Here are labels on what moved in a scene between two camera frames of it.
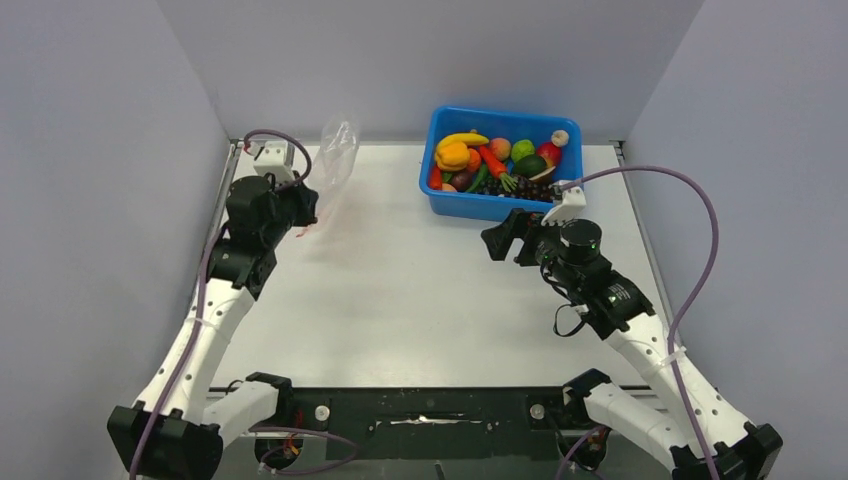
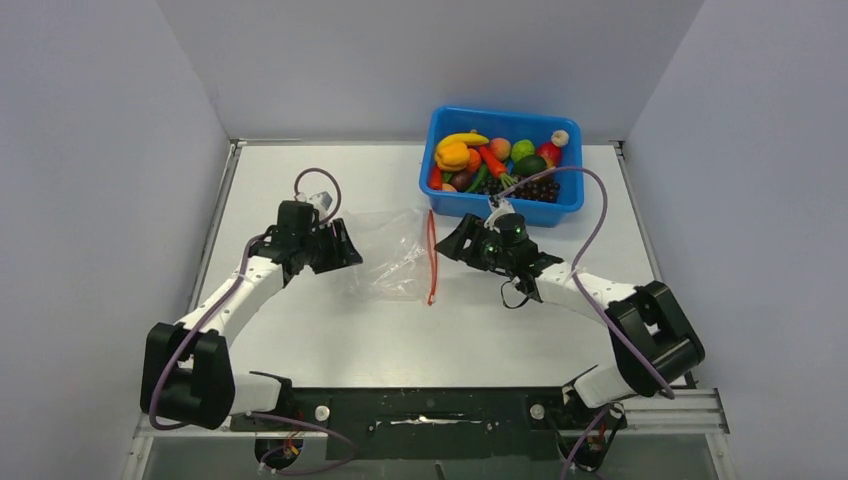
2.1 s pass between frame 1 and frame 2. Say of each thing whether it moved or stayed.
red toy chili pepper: stayed
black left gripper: moved
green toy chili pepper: stayed
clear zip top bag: moved
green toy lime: stayed
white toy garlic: stayed
